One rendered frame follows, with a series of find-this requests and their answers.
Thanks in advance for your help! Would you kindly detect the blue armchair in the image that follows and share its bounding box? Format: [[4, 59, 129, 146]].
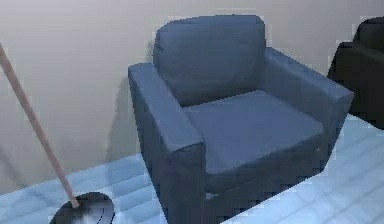
[[127, 14, 355, 224]]

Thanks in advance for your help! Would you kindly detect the floor lamp with wooden pole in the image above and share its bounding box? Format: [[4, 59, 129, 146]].
[[0, 43, 116, 224]]

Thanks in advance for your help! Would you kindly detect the black armchair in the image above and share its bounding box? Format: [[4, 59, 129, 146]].
[[327, 15, 384, 131]]

